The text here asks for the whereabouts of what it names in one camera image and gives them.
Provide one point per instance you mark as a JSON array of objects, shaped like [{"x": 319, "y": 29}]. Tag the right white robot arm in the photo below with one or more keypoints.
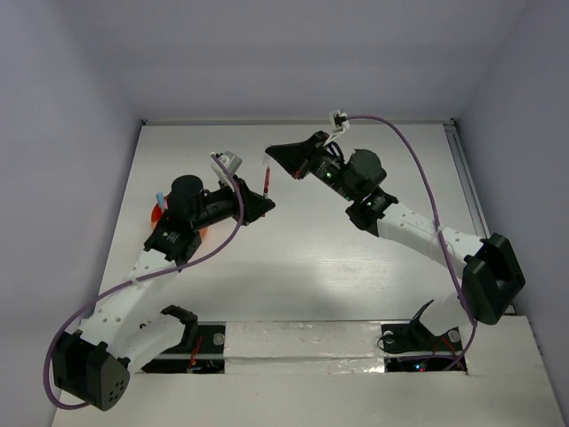
[{"x": 487, "y": 269}]

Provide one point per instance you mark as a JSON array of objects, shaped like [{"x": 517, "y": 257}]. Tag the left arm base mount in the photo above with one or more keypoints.
[{"x": 205, "y": 355}]

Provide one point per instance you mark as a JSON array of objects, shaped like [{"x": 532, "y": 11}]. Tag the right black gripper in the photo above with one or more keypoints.
[{"x": 300, "y": 157}]

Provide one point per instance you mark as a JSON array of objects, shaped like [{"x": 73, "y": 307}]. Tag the red gel pen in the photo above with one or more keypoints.
[{"x": 266, "y": 183}]

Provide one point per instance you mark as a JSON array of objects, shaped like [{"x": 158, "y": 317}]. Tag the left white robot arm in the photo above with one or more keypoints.
[{"x": 128, "y": 327}]

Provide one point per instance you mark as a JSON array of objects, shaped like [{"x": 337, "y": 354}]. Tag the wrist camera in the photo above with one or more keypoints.
[
  {"x": 340, "y": 123},
  {"x": 225, "y": 165}
]

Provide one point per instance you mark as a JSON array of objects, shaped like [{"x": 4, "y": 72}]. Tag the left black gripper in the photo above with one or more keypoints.
[{"x": 254, "y": 205}]

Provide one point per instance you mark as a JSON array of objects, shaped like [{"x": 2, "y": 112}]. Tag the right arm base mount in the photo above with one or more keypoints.
[{"x": 411, "y": 347}]

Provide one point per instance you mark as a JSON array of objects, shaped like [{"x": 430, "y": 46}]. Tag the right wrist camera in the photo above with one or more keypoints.
[{"x": 340, "y": 123}]

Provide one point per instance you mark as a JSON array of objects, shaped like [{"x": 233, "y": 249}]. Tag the orange pen holder cup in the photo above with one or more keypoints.
[{"x": 157, "y": 213}]

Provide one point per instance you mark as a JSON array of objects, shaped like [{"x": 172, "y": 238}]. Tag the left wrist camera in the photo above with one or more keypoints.
[{"x": 225, "y": 165}]

